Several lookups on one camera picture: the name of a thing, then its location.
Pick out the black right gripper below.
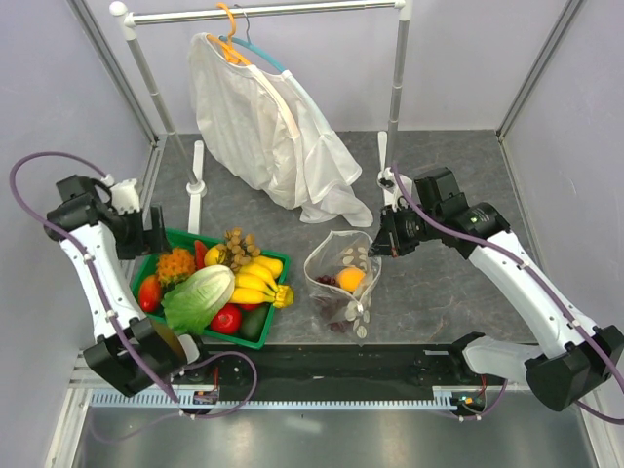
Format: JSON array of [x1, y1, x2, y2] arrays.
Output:
[[369, 201, 442, 257]]

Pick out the orange peach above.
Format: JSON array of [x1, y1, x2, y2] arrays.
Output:
[[335, 266, 366, 293]]

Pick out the clear dotted zip top bag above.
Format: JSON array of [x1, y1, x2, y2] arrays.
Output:
[[303, 230, 382, 344]]

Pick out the red yellow mango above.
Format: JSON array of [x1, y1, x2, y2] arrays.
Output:
[[137, 274, 162, 313]]

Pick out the brown longan bunch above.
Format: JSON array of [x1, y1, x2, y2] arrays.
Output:
[[216, 227, 262, 272]]

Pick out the purple grape bunch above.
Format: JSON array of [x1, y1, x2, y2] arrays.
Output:
[[314, 275, 353, 333]]

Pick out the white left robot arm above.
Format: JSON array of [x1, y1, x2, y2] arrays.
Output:
[[45, 175, 215, 397]]

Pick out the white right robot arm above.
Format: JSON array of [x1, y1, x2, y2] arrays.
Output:
[[369, 167, 623, 411]]

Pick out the orange spiky fruit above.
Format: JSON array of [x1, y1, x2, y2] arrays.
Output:
[[156, 247, 196, 289]]

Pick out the red chili pepper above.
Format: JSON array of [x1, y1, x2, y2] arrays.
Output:
[[194, 240, 209, 270]]

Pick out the yellow lemon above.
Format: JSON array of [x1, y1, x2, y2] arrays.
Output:
[[204, 244, 227, 267]]

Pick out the green lettuce head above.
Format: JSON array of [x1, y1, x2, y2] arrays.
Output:
[[161, 265, 235, 334]]

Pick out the silver clothes rack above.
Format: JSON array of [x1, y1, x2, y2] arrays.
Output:
[[109, 0, 415, 235]]

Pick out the red tomato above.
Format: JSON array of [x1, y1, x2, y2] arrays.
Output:
[[210, 304, 243, 335]]

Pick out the yellow banana bunch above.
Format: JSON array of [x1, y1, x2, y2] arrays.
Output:
[[229, 263, 294, 308]]

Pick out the dark green avocado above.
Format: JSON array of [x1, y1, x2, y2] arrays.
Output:
[[239, 304, 270, 342]]

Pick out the white hanging shirt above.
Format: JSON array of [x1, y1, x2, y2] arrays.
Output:
[[188, 33, 373, 227]]

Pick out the orange clothes hanger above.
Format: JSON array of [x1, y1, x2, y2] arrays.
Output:
[[206, 2, 252, 66]]

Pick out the teal clothes hanger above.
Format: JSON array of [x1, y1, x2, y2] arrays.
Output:
[[232, 37, 288, 73]]

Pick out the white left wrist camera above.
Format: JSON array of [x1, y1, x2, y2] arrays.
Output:
[[100, 175, 141, 215]]

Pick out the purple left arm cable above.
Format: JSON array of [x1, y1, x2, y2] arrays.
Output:
[[9, 151, 179, 406]]

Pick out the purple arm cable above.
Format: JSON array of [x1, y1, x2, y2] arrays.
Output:
[[389, 163, 624, 425], [9, 151, 179, 406]]

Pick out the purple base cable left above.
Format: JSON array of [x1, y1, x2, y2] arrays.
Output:
[[90, 350, 259, 443]]

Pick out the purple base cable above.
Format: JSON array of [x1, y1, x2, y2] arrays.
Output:
[[90, 350, 259, 443], [450, 382, 509, 423]]

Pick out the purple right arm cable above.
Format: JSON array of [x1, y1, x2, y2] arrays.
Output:
[[389, 163, 624, 425]]

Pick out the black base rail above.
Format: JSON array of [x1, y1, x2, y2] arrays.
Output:
[[174, 344, 502, 405]]

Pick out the grey slotted cable duct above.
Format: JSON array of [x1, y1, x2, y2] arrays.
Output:
[[90, 389, 479, 411]]

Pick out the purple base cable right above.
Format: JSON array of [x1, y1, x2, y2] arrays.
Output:
[[450, 382, 509, 423]]

